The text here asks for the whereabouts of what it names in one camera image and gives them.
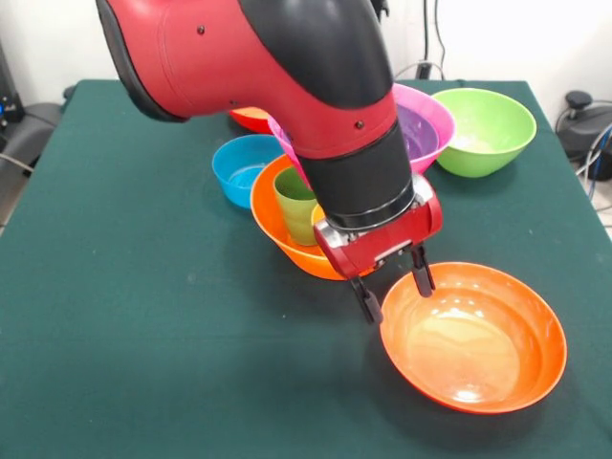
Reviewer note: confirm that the orange plastic bowl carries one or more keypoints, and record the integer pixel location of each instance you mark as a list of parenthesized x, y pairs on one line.
[(268, 205)]

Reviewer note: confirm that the blue plastic bowl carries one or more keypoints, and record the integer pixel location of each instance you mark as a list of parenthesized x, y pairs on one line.
[(239, 167)]

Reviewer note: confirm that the black computer tower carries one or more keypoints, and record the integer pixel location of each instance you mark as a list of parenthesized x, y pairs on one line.
[(7, 81)]

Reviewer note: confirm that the green plastic bowl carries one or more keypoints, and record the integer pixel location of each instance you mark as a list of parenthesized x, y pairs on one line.
[(487, 138)]

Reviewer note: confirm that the purple plastic bowl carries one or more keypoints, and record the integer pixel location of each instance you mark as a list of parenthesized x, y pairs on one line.
[(421, 134)]

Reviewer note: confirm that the yellow plastic cup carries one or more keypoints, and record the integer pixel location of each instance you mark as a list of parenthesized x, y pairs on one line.
[(317, 215)]

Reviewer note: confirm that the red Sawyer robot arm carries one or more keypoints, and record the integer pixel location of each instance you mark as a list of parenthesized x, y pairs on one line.
[(287, 86)]

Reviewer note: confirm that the dark green table cloth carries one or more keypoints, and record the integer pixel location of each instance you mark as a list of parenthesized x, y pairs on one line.
[(143, 287)]

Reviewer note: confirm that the pink plastic bowl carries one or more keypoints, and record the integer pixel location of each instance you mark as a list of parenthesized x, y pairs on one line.
[(442, 124)]

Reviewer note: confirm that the green plastic cup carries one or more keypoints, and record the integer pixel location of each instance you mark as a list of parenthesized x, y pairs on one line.
[(296, 215)]

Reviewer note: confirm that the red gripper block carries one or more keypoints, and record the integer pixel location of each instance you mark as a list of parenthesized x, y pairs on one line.
[(382, 244)]

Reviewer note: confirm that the red plastic bowl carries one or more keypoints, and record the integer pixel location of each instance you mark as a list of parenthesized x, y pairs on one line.
[(478, 344), (251, 119)]

